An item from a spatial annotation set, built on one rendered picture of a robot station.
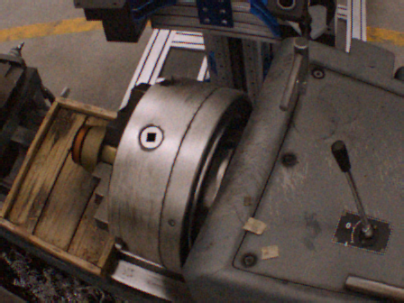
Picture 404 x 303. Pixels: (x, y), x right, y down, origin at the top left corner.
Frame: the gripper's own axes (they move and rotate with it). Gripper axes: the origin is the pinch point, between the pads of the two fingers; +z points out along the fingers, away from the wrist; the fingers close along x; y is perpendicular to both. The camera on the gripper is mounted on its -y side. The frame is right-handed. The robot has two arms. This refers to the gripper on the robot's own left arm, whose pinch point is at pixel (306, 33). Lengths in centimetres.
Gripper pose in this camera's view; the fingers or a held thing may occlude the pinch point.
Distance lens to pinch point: 85.8
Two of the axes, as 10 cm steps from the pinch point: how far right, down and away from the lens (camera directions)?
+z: 1.1, 5.1, 8.5
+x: -9.3, -2.5, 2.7
